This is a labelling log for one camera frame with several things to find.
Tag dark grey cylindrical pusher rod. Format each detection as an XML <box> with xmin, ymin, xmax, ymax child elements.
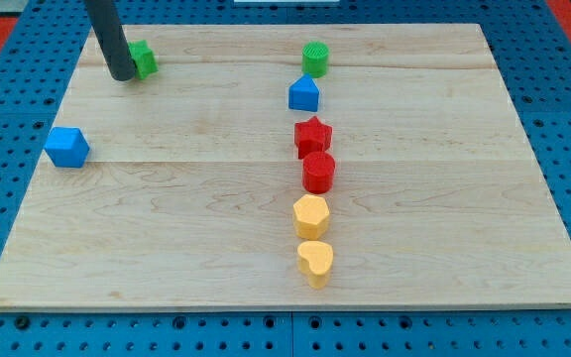
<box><xmin>84</xmin><ymin>0</ymin><xmax>136</xmax><ymax>81</ymax></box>

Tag green star block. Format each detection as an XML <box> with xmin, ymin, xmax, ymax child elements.
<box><xmin>128</xmin><ymin>40</ymin><xmax>158</xmax><ymax>80</ymax></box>

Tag light wooden board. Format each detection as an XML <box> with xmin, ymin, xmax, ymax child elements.
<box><xmin>0</xmin><ymin>24</ymin><xmax>571</xmax><ymax>312</ymax></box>

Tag red star block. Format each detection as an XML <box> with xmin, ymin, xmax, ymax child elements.
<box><xmin>294</xmin><ymin>116</ymin><xmax>333</xmax><ymax>160</ymax></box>

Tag blue cube block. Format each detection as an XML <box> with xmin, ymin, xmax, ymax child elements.
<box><xmin>44</xmin><ymin>127</ymin><xmax>90</xmax><ymax>169</ymax></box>

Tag blue triangular prism block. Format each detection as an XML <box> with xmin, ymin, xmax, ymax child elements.
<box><xmin>288</xmin><ymin>74</ymin><xmax>320</xmax><ymax>112</ymax></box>

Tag green cylinder block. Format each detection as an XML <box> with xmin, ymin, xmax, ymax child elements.
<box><xmin>301</xmin><ymin>42</ymin><xmax>330</xmax><ymax>78</ymax></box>

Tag red cylinder block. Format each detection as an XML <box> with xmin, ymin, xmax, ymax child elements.
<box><xmin>302</xmin><ymin>152</ymin><xmax>336</xmax><ymax>194</ymax></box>

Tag yellow hexagon block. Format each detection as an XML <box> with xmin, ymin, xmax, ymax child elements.
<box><xmin>292</xmin><ymin>194</ymin><xmax>330</xmax><ymax>240</ymax></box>

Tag yellow heart block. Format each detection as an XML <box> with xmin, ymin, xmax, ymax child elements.
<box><xmin>296</xmin><ymin>241</ymin><xmax>334</xmax><ymax>290</ymax></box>

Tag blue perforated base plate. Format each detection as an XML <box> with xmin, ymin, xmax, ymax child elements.
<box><xmin>0</xmin><ymin>1</ymin><xmax>571</xmax><ymax>356</ymax></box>

